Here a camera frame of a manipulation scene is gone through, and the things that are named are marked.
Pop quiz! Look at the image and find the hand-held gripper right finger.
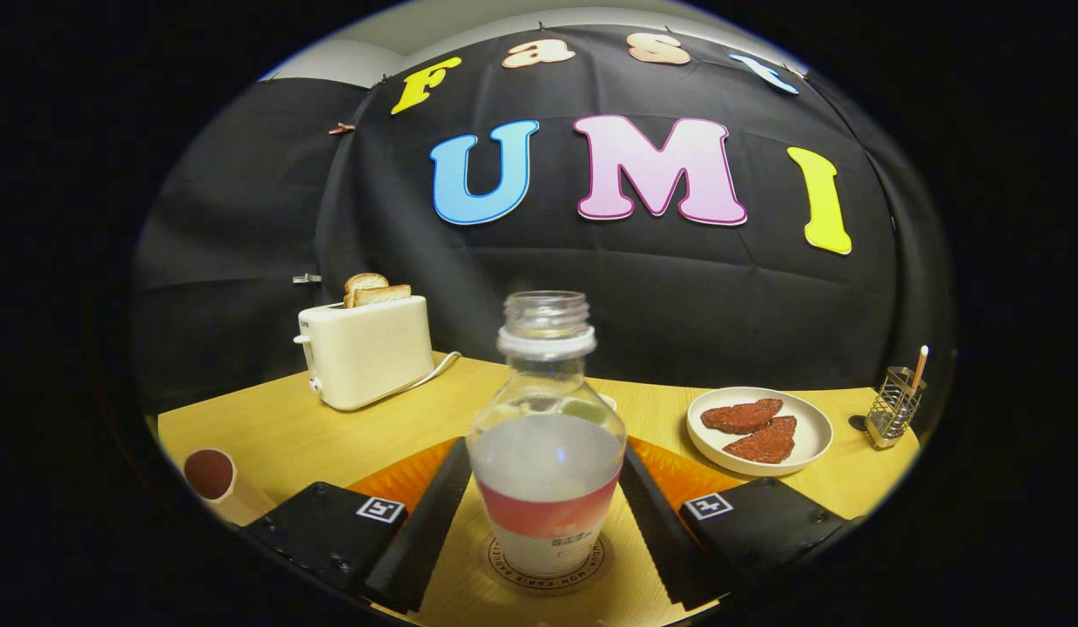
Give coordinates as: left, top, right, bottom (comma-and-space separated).
620, 440, 853, 612

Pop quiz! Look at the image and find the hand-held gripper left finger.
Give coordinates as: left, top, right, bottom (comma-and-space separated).
241, 437, 473, 616

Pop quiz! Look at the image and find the round cork coaster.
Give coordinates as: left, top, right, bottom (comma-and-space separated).
487, 533, 608, 597

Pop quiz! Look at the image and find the clear plastic juice bottle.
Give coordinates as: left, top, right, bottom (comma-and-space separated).
466, 291, 628, 578

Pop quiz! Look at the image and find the beige cup with wooden handle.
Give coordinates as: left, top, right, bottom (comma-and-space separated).
183, 448, 279, 528

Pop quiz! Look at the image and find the wooden table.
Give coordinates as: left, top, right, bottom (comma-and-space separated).
156, 351, 923, 627

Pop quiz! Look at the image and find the red meat slice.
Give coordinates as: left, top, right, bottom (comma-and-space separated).
701, 398, 785, 435
722, 415, 798, 465

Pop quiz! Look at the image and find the white toaster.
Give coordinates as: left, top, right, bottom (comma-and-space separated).
293, 295, 436, 412

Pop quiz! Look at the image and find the white round plate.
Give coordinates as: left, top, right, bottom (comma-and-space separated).
686, 387, 834, 478

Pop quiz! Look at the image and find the toast slice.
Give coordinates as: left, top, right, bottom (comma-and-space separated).
351, 284, 413, 308
344, 273, 390, 307

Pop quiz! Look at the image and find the white toaster cable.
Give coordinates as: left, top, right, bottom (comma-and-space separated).
400, 351, 462, 397

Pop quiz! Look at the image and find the metal wire utensil holder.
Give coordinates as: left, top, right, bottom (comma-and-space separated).
865, 366, 927, 450

